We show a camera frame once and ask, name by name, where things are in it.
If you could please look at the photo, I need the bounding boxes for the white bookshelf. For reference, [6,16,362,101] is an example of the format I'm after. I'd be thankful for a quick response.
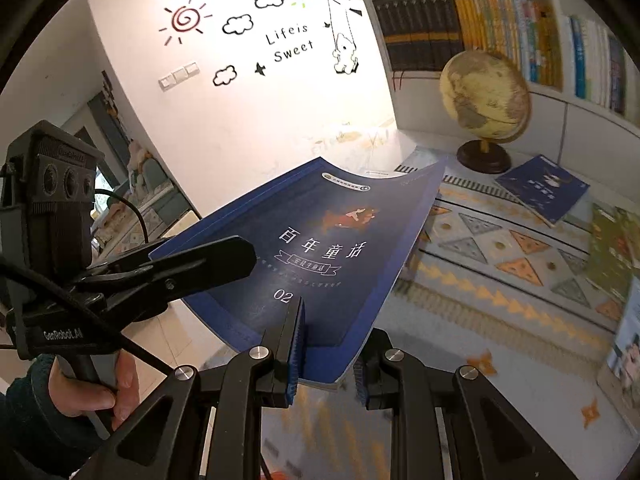
[363,0,639,208]

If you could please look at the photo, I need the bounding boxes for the dark blue fairy tale book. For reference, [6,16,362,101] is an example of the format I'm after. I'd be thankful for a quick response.
[495,155,590,226]

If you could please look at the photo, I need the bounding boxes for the antique yellow globe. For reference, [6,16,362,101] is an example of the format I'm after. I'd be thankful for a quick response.
[439,50,532,174]

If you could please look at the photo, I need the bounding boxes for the yellow meadow book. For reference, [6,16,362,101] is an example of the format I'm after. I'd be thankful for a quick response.
[597,280,640,434]

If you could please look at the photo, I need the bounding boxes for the wall light switch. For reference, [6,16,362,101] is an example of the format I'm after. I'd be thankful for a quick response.
[158,62,200,91]

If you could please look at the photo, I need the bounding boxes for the olive green book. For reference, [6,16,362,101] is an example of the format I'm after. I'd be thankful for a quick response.
[585,204,634,304]

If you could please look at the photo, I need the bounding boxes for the yellow orange book row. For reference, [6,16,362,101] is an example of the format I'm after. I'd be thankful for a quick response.
[454,0,563,90]

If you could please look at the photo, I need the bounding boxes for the white blue book row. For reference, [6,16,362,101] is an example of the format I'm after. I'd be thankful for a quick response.
[560,15,639,126]

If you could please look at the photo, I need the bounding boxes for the black book set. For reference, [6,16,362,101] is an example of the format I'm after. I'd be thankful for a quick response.
[373,0,464,72]

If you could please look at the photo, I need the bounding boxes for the red poetry book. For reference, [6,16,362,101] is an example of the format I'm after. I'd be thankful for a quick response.
[399,230,431,281]

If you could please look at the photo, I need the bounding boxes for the person's left hand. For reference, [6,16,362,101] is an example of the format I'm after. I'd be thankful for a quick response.
[48,351,140,429]

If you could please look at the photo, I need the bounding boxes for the blue fairy tale book 02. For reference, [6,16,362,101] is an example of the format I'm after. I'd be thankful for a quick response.
[150,158,445,385]

